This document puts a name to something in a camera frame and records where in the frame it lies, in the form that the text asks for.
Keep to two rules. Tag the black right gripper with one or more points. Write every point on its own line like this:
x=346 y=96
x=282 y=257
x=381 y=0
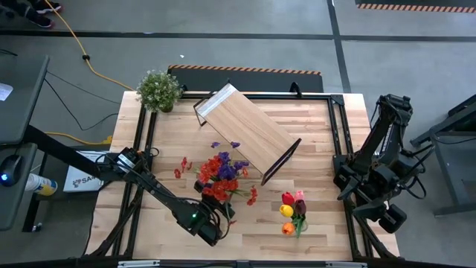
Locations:
x=383 y=208

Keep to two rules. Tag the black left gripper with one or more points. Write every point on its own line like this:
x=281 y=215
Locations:
x=219 y=212

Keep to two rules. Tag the small red flower bunch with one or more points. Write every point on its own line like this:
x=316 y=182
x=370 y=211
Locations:
x=223 y=190

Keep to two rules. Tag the dark maroon artificial tulip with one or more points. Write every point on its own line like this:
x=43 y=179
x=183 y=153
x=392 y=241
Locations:
x=300 y=207

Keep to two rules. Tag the pink artificial tulip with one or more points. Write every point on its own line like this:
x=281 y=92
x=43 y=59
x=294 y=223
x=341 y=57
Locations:
x=299 y=195

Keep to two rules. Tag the clear glass vase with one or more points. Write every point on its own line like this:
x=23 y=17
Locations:
x=304 y=226

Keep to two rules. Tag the red artificial tulip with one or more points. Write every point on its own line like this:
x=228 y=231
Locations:
x=288 y=198

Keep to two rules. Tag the yellow artificial tulip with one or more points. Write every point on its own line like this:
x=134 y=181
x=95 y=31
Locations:
x=286 y=210

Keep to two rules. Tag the orange artificial tulip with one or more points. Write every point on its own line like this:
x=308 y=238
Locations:
x=288 y=228

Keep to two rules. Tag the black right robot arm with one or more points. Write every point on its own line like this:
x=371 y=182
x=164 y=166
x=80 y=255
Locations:
x=386 y=149

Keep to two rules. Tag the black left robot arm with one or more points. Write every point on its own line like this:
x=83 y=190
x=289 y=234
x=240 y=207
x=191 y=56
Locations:
x=156 y=190

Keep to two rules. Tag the potted green plant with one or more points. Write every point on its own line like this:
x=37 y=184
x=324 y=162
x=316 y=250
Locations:
x=159 y=91

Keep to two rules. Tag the dark grey metal cart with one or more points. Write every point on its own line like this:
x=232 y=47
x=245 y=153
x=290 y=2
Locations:
x=451 y=156

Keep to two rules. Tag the black mat with hazard stripe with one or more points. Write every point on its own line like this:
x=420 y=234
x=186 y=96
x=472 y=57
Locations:
x=416 y=4
x=245 y=80

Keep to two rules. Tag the white printed box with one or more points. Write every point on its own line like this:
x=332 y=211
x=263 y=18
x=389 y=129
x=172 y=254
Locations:
x=80 y=182

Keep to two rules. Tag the white and yellow bottle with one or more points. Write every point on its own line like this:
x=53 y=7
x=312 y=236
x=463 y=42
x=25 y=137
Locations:
x=41 y=184

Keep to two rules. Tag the black computer mouse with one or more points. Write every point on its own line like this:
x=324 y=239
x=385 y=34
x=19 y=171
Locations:
x=10 y=169

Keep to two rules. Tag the grey office desk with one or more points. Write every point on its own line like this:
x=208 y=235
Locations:
x=22 y=111

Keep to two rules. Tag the white paper sheet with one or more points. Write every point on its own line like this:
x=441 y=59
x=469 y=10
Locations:
x=4 y=92

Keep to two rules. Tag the person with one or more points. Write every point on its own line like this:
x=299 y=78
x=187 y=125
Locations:
x=37 y=16

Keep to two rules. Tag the wooden shelf black metal frame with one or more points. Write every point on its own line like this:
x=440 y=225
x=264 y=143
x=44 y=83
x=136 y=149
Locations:
x=247 y=130

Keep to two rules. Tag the black metal bracket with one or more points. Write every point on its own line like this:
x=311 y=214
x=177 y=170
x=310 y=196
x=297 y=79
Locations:
x=296 y=90

